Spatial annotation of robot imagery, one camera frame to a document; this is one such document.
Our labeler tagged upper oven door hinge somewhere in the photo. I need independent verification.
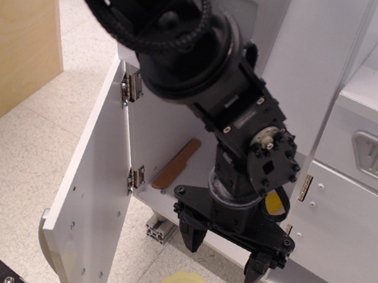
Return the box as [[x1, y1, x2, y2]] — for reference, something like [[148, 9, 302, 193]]
[[297, 174, 314, 201]]

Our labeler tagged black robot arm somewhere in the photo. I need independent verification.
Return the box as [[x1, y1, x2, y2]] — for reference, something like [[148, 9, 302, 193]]
[[85, 0, 300, 283]]

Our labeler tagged white low fridge door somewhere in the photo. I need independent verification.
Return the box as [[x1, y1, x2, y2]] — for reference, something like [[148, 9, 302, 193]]
[[50, 59, 130, 283]]

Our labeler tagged aluminium extrusion foot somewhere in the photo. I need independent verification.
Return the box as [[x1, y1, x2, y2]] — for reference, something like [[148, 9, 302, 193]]
[[146, 214, 177, 245]]

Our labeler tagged lower silver door hinge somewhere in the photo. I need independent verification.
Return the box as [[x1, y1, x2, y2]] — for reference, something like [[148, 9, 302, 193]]
[[126, 165, 146, 195]]

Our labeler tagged oven door hinge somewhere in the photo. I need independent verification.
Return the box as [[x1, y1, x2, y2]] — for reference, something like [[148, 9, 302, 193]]
[[285, 224, 293, 235], [297, 174, 314, 201]]

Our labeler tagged white toy oven unit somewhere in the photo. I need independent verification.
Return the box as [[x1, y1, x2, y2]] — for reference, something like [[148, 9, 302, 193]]
[[260, 0, 378, 283]]

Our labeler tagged white toy fridge cabinet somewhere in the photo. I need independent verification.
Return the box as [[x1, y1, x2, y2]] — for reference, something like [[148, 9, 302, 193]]
[[119, 0, 369, 283]]

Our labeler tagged upper silver door hinge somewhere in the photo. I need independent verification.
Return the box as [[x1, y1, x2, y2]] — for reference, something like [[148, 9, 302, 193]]
[[120, 71, 144, 108]]

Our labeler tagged yellow toy corn cob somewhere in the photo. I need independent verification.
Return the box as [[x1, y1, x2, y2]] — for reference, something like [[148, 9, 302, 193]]
[[265, 192, 285, 217]]

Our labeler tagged silver door hinge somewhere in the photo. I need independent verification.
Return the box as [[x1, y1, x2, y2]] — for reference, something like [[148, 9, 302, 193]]
[[120, 71, 144, 108], [126, 165, 146, 195]]

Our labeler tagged brown toy knife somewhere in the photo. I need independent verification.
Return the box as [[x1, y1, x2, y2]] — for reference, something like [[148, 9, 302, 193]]
[[151, 138, 202, 190]]

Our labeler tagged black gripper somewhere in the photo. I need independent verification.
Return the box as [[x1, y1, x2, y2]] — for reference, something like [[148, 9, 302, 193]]
[[174, 185, 295, 283]]

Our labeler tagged lower oven door hinge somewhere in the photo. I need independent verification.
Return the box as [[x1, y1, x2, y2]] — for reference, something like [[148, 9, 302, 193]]
[[285, 224, 293, 235]]

